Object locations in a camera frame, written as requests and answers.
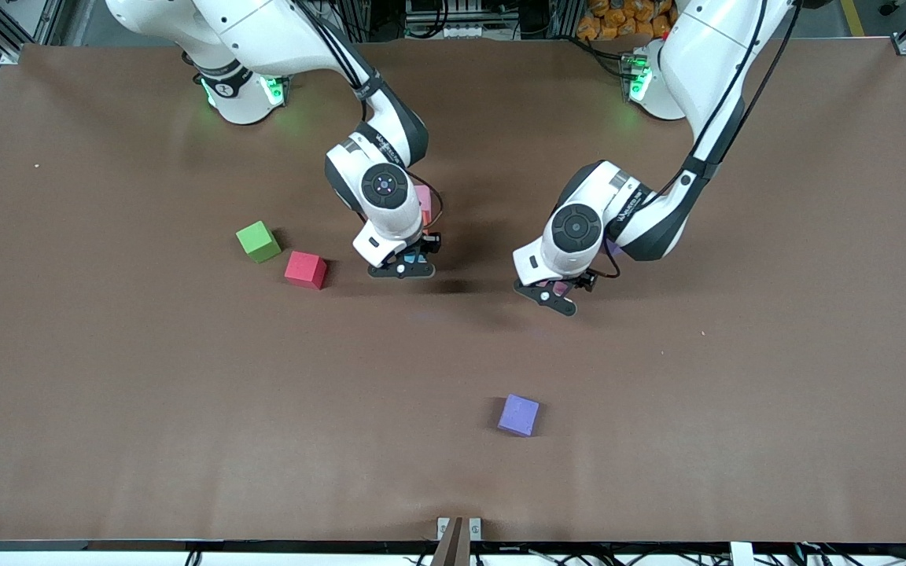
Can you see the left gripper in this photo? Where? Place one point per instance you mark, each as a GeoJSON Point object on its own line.
{"type": "Point", "coordinates": [587, 280]}

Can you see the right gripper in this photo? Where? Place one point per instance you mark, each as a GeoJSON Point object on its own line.
{"type": "Point", "coordinates": [430, 242]}

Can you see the blue foam cube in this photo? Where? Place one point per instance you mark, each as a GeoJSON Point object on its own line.
{"type": "Point", "coordinates": [414, 257]}

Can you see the pink foam cube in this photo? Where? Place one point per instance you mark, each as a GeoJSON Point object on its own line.
{"type": "Point", "coordinates": [425, 206]}
{"type": "Point", "coordinates": [561, 291]}

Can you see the red foam cube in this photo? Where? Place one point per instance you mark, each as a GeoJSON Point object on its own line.
{"type": "Point", "coordinates": [303, 267]}

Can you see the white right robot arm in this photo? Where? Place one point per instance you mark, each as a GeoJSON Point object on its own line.
{"type": "Point", "coordinates": [264, 31]}

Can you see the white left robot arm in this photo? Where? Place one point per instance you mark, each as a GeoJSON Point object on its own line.
{"type": "Point", "coordinates": [705, 63]}

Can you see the purple foam cube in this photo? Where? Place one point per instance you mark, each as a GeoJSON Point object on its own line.
{"type": "Point", "coordinates": [613, 248]}
{"type": "Point", "coordinates": [518, 413]}

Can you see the green foam cube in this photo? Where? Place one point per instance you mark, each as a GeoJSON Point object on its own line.
{"type": "Point", "coordinates": [256, 240]}

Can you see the metal equipment rack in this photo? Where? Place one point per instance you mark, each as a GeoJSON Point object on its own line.
{"type": "Point", "coordinates": [461, 23]}

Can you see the pile of orange packets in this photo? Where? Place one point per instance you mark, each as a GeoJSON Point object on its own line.
{"type": "Point", "coordinates": [618, 20]}

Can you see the white label tag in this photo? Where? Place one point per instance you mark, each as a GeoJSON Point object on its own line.
{"type": "Point", "coordinates": [742, 554]}

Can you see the brown table cover sheet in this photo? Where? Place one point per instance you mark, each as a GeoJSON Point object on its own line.
{"type": "Point", "coordinates": [107, 432]}

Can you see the white metal table bracket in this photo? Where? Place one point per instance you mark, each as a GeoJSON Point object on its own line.
{"type": "Point", "coordinates": [443, 527]}

